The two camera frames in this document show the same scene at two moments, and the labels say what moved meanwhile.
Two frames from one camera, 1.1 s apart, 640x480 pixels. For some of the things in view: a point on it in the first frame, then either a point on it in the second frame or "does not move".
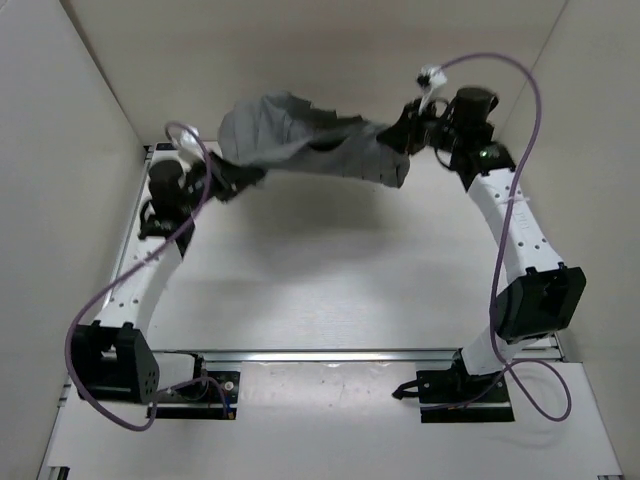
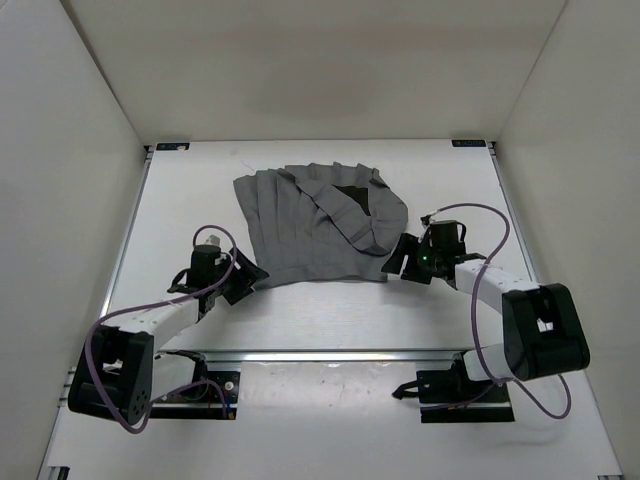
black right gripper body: (425, 131) to (421, 262)
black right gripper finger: (398, 135) to (404, 247)
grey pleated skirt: (281, 132) to (321, 221)
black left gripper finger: (240, 177) to (246, 270)
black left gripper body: (218, 182) to (233, 289)
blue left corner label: (165, 147) does not move
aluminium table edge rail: (385, 356) does not move
